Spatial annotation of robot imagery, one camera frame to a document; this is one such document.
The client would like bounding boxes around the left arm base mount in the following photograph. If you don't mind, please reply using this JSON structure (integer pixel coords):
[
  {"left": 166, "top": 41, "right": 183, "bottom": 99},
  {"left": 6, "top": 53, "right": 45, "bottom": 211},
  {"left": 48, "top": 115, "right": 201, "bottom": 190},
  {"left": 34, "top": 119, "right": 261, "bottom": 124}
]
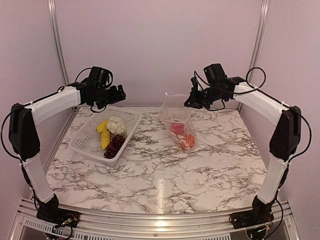
[{"left": 35, "top": 198, "right": 80, "bottom": 228}]

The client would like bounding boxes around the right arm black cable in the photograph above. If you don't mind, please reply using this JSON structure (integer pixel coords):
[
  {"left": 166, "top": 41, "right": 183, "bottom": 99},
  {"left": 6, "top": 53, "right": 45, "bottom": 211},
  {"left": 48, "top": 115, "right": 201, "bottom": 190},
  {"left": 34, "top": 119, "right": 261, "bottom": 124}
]
[{"left": 193, "top": 66, "right": 266, "bottom": 112}]

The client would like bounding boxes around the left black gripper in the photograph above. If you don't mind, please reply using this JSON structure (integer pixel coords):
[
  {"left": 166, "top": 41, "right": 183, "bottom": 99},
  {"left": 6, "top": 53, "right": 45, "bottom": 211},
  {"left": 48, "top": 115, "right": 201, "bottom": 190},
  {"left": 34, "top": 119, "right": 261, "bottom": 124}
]
[{"left": 92, "top": 84, "right": 126, "bottom": 110}]

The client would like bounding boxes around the aluminium frame post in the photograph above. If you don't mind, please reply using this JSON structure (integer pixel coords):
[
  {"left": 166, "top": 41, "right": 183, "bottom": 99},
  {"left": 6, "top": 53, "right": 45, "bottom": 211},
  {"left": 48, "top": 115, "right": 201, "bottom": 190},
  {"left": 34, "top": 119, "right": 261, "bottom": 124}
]
[
  {"left": 47, "top": 0, "right": 70, "bottom": 86},
  {"left": 238, "top": 0, "right": 270, "bottom": 112}
]

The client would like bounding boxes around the left aluminium frame post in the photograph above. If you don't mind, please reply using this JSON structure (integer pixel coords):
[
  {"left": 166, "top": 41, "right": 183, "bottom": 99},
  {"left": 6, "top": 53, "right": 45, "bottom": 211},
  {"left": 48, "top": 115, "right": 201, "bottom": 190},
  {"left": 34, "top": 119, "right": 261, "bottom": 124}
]
[{"left": 47, "top": 0, "right": 70, "bottom": 86}]

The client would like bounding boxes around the yellow banana piece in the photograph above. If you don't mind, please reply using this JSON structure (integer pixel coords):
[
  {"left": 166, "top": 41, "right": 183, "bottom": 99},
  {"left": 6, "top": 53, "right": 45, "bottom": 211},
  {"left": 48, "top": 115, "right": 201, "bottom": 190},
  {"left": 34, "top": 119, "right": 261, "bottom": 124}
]
[{"left": 96, "top": 120, "right": 108, "bottom": 133}]

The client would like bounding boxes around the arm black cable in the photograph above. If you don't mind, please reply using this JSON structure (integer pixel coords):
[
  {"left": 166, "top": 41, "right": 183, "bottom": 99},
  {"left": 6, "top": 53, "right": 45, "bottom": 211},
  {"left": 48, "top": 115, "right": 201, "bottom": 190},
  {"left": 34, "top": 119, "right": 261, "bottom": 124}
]
[
  {"left": 193, "top": 66, "right": 266, "bottom": 112},
  {"left": 0, "top": 67, "right": 113, "bottom": 161}
]

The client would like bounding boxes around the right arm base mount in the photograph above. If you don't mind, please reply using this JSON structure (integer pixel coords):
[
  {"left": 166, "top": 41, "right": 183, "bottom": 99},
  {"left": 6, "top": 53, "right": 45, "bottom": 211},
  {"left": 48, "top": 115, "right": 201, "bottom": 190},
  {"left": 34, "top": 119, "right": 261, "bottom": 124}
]
[{"left": 228, "top": 202, "right": 274, "bottom": 229}]

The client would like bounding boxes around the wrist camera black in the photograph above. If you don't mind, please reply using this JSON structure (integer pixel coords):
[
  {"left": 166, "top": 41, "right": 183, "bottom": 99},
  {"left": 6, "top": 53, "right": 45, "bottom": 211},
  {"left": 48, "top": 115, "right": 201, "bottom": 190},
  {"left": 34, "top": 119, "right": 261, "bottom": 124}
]
[
  {"left": 203, "top": 63, "right": 227, "bottom": 85},
  {"left": 88, "top": 66, "right": 113, "bottom": 86}
]

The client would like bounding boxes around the white plastic basket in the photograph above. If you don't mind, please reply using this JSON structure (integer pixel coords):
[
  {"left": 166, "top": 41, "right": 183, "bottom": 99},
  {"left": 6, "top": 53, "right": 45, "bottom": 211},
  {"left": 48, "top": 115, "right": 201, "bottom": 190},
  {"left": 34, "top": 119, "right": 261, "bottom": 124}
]
[{"left": 68, "top": 106, "right": 142, "bottom": 165}]

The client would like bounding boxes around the clear zip top bag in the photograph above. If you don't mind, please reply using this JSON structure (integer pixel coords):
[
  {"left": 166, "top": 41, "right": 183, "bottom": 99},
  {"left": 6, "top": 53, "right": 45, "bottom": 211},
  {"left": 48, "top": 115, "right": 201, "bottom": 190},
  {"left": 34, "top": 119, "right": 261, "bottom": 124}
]
[{"left": 159, "top": 92, "right": 197, "bottom": 151}]

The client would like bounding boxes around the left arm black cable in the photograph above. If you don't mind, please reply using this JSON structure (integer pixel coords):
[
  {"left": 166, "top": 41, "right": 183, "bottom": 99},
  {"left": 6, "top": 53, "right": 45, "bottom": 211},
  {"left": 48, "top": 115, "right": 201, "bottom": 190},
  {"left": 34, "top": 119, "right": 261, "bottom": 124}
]
[{"left": 0, "top": 67, "right": 113, "bottom": 161}]

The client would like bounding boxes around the dark red grape bunch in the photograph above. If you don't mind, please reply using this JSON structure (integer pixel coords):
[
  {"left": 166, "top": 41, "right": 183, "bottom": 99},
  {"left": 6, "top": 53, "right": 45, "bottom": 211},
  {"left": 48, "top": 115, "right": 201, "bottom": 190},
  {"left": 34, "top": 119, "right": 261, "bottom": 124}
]
[{"left": 103, "top": 135, "right": 126, "bottom": 159}]

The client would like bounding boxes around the white cauliflower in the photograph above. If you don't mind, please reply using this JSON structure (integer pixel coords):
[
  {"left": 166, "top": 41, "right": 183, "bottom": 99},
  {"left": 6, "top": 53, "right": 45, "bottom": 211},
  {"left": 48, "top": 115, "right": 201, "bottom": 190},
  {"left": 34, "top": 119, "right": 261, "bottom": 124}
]
[{"left": 106, "top": 116, "right": 127, "bottom": 136}]

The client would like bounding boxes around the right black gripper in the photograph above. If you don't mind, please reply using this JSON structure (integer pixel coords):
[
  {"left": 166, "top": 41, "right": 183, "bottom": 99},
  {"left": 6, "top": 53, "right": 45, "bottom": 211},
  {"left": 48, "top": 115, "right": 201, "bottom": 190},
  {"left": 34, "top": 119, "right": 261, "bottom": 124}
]
[{"left": 184, "top": 85, "right": 226, "bottom": 109}]

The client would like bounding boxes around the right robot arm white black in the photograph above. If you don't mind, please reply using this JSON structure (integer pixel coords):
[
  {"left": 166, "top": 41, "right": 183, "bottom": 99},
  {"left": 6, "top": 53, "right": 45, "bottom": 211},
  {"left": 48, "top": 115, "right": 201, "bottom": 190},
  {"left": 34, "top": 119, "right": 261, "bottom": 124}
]
[{"left": 184, "top": 77, "right": 301, "bottom": 224}]

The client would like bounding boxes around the yellow corn cob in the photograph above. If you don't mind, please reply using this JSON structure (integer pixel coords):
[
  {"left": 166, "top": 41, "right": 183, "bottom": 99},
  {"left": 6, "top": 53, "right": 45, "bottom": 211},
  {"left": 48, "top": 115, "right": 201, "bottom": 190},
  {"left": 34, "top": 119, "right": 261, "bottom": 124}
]
[{"left": 100, "top": 130, "right": 111, "bottom": 150}]

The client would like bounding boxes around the front aluminium rail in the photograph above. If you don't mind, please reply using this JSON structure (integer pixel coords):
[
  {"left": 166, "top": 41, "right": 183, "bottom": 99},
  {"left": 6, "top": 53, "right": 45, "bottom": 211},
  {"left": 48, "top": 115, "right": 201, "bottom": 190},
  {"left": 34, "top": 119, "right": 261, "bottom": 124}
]
[{"left": 8, "top": 198, "right": 301, "bottom": 240}]

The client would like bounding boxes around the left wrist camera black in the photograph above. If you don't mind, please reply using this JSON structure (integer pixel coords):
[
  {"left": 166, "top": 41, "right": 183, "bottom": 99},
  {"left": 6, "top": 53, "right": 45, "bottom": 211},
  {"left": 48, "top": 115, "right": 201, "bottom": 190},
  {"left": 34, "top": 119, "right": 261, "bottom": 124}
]
[{"left": 88, "top": 66, "right": 113, "bottom": 86}]

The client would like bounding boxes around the red bell pepper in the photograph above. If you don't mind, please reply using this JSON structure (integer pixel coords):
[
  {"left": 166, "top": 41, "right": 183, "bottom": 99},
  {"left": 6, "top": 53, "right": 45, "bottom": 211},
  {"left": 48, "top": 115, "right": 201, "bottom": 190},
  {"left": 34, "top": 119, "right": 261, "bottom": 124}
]
[{"left": 171, "top": 121, "right": 187, "bottom": 137}]

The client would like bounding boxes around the right aluminium frame post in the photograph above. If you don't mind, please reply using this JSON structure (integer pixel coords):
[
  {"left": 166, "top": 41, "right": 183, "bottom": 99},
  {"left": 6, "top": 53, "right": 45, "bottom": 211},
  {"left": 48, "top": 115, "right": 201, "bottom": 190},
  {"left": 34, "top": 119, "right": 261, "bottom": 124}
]
[{"left": 238, "top": 0, "right": 270, "bottom": 112}]

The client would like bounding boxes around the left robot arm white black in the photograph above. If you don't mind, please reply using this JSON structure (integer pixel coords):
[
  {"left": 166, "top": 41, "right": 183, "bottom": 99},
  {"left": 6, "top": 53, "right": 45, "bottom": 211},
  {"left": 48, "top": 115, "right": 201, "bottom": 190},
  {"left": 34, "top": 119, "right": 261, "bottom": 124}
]
[{"left": 8, "top": 82, "right": 126, "bottom": 223}]

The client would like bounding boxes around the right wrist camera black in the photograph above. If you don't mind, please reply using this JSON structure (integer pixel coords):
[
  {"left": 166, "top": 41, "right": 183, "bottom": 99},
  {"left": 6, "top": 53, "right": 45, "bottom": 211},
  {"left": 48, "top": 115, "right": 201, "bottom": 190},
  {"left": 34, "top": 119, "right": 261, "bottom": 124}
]
[{"left": 203, "top": 63, "right": 227, "bottom": 85}]

